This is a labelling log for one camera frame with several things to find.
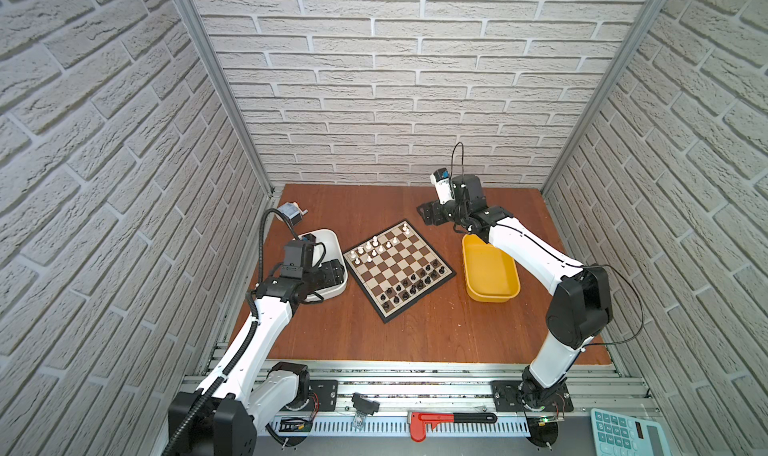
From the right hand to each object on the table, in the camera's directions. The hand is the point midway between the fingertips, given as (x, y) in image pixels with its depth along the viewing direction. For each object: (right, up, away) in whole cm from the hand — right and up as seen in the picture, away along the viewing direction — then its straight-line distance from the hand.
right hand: (431, 199), depth 86 cm
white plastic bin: (-34, -16, +13) cm, 40 cm away
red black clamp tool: (-5, -54, -17) cm, 57 cm away
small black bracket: (-19, -51, -15) cm, 57 cm away
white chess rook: (-7, -10, +19) cm, 23 cm away
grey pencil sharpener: (-48, -3, +19) cm, 52 cm away
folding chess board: (-10, -22, +10) cm, 26 cm away
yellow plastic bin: (+19, -23, +6) cm, 31 cm away
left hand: (-28, -19, -4) cm, 34 cm away
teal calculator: (+41, -57, -18) cm, 72 cm away
